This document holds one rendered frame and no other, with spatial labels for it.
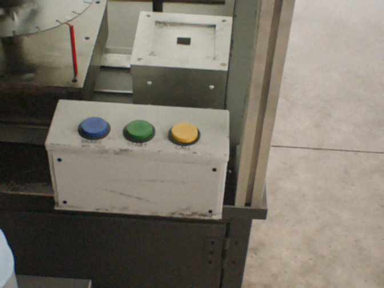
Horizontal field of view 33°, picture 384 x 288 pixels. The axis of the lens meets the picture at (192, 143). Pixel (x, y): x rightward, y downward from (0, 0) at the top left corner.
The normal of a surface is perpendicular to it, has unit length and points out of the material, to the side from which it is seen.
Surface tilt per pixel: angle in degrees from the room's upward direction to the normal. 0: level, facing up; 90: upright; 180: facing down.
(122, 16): 0
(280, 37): 90
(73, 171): 90
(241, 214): 90
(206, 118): 0
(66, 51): 0
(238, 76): 90
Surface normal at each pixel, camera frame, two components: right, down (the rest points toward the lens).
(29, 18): 0.04, -0.74
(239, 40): -0.04, 0.67
